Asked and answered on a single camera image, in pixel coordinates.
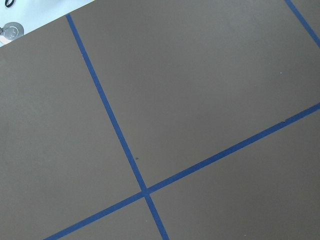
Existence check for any round metal tape measure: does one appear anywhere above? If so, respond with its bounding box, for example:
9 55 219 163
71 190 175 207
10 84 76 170
0 22 25 45

